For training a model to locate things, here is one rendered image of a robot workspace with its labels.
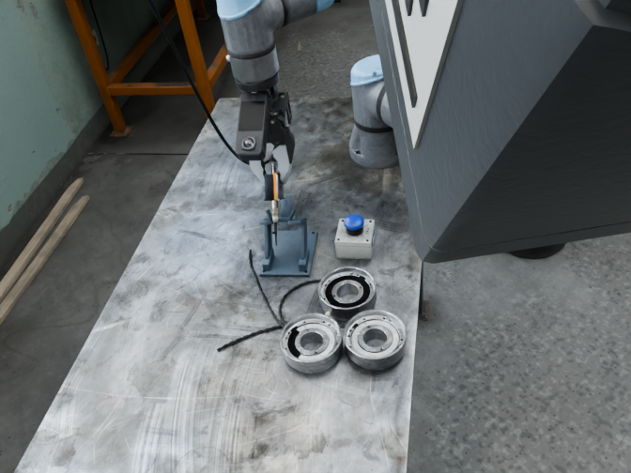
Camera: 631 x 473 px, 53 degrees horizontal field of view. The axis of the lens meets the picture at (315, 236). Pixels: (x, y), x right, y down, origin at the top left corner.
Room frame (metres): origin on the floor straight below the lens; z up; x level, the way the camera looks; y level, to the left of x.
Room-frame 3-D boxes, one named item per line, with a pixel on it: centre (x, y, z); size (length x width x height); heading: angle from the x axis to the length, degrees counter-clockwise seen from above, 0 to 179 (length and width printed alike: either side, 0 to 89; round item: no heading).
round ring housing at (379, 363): (0.66, -0.07, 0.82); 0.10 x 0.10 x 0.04
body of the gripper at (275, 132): (0.94, 0.05, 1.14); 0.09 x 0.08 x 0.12; 167
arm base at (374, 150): (1.24, -0.19, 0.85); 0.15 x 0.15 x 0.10
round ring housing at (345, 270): (0.77, -0.04, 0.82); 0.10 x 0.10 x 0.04
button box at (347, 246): (0.92, -0.08, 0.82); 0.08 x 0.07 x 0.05; 164
